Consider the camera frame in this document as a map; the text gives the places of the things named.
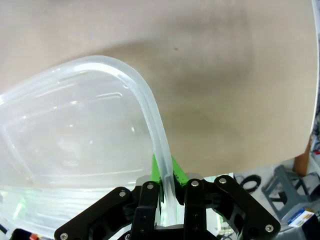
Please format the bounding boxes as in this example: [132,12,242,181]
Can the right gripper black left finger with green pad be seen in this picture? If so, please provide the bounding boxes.
[53,153,166,240]

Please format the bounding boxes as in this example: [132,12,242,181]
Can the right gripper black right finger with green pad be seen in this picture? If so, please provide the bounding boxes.
[170,154,282,240]

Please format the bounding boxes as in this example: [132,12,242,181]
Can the clear plastic food container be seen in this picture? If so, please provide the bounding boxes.
[0,55,186,239]

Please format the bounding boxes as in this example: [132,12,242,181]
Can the grey step stool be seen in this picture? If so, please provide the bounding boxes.
[261,164,320,221]

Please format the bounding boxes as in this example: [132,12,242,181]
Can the blue and white box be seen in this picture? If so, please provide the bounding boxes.
[286,206,316,228]

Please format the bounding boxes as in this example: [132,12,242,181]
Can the black and red device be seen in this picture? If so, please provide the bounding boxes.
[9,227,50,240]

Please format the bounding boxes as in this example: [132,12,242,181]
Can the black cable coil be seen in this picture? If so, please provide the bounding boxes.
[233,173,263,194]

